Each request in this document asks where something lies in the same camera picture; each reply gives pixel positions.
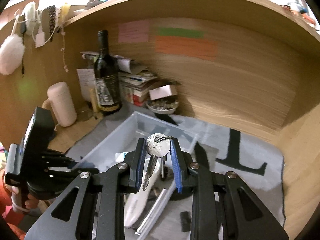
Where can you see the gold lip balm tube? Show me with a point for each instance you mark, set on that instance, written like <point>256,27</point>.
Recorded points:
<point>94,100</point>

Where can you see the grey mat with black letters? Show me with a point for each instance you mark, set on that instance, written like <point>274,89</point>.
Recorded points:
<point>222,149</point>

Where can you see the white travel plug adapter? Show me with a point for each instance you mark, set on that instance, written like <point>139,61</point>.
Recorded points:
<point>122,156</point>

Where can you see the silver metal pen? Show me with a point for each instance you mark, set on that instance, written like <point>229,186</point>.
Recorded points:
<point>153,215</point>

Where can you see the white charger with cable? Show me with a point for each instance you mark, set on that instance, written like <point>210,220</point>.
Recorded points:
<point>57,18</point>

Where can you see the pink sticky note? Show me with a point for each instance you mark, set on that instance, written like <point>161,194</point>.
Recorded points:
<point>134,32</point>

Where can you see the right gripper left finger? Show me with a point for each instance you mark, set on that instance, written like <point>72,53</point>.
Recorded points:
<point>91,206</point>

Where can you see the small black rectangular block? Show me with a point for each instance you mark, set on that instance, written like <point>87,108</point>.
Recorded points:
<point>185,221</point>

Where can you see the stack of books and papers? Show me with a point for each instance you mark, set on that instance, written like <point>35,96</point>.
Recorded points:
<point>133,72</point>

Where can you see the white handwritten note paper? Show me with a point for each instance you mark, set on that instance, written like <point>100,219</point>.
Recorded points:
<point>87,81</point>

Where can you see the clear plastic storage bin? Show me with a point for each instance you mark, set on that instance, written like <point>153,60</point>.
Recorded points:
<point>119,134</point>

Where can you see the wooden shelf with clutter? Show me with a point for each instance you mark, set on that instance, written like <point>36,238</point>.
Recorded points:
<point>258,15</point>

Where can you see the white handheld thermometer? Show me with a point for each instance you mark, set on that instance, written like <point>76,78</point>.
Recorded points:
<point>136,202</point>

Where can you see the bowl of beads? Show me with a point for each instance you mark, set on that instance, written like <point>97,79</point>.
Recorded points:
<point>162,106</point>

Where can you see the green sticky note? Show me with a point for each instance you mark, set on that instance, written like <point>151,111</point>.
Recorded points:
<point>180,32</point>

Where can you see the beige insulated mug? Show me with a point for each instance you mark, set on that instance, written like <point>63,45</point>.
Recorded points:
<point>60,102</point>

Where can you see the small white cardboard box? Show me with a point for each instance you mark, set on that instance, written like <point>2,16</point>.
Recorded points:
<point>163,92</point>

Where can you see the round metal ring lid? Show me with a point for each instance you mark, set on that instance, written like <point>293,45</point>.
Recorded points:
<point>84,115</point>

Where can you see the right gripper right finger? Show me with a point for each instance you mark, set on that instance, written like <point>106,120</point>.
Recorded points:
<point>223,204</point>

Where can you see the orange sticky note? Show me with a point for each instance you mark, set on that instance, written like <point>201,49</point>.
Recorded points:
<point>191,47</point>

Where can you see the dark wine bottle elephant label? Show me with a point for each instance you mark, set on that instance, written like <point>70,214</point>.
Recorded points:
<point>106,78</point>

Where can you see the silver keys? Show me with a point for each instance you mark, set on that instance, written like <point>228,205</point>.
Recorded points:
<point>158,146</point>

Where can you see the white fluffy pompom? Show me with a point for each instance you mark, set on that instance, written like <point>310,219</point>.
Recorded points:
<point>12,49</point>

